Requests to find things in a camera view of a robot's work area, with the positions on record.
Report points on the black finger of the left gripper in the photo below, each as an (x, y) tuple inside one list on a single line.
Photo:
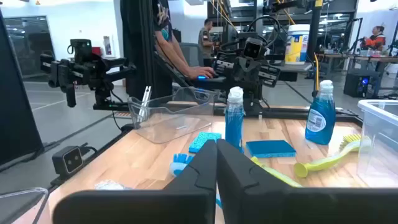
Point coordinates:
[(252, 74), (241, 74)]

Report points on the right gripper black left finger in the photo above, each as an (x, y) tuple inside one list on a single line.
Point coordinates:
[(186, 205)]

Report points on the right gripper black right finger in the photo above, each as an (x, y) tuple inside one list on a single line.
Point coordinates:
[(264, 205)]

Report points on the blue dish brush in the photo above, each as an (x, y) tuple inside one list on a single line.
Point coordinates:
[(180, 161)]

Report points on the blue scrub sponge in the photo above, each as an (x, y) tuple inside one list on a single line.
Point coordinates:
[(203, 142), (270, 149)]

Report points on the black neighbouring robot arm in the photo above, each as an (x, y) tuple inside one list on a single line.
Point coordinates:
[(87, 68)]

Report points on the person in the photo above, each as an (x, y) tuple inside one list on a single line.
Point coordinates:
[(374, 42), (174, 53), (205, 40)]

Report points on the dark grey side table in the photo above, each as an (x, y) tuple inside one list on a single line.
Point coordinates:
[(289, 70)]

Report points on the white wipes tub yellow label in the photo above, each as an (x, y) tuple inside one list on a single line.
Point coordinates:
[(295, 46)]

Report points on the black vertical pole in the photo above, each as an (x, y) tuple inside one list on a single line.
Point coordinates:
[(314, 37)]

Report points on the shallow clear plastic tray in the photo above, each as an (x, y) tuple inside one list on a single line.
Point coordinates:
[(174, 124), (18, 208)]

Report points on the white clip strip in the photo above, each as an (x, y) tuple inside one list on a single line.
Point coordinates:
[(144, 102)]

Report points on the wooden work table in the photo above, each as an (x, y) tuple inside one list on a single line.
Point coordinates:
[(342, 56)]

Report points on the black computer tower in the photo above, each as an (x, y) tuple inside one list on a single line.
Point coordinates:
[(354, 87)]

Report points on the fire extinguisher cabinet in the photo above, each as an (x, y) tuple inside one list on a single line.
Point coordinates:
[(107, 46)]

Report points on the deep clear plastic bin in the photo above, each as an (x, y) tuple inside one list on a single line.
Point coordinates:
[(377, 146)]

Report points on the black partition panel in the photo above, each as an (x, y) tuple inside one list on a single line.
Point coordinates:
[(15, 109)]

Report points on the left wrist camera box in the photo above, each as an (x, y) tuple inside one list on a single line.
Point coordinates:
[(253, 48)]

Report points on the black table-level camera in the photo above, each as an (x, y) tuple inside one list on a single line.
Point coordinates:
[(68, 160)]

